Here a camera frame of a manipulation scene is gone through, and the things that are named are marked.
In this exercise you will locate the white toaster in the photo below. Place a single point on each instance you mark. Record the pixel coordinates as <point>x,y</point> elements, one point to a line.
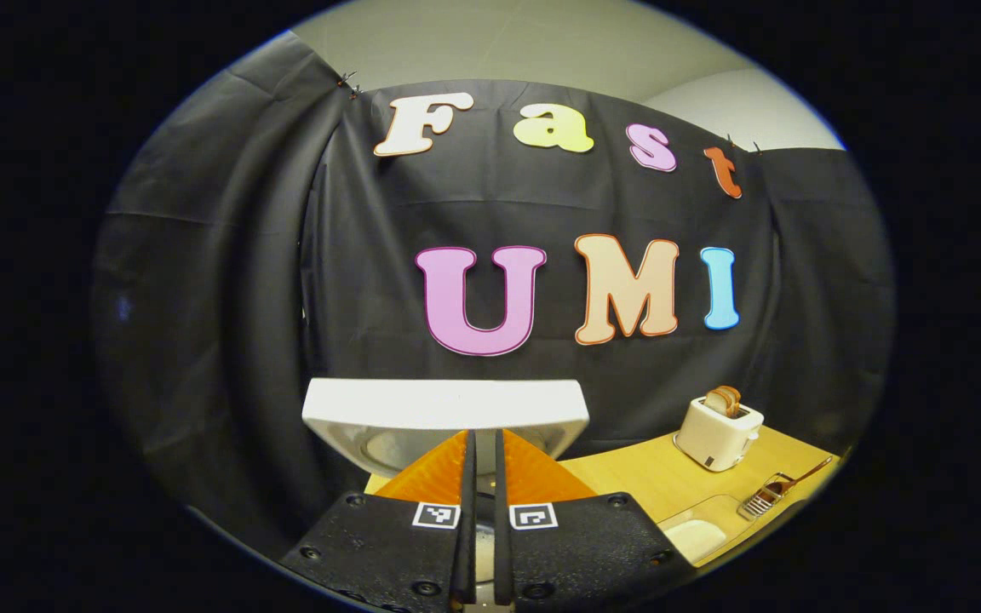
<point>712,434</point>

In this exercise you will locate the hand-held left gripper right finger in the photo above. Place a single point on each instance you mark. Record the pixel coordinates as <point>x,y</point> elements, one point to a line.
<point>501,485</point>

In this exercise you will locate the toasted bread slice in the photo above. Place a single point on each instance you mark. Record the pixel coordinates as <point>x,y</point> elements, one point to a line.
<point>733,400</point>
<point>714,402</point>

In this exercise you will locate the black backdrop cloth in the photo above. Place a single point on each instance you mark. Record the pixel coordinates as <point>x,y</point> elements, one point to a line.
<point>243,255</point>

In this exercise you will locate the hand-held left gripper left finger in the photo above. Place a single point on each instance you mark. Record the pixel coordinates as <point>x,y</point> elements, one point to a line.
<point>467,485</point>

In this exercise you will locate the clear rice container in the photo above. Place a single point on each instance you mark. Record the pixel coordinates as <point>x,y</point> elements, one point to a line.
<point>695,538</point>

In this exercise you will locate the white rice cooker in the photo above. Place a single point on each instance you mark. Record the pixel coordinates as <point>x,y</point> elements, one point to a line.
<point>439,404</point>

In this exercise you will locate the brown wooden spoon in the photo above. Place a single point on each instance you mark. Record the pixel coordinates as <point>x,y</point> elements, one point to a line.
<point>806,473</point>

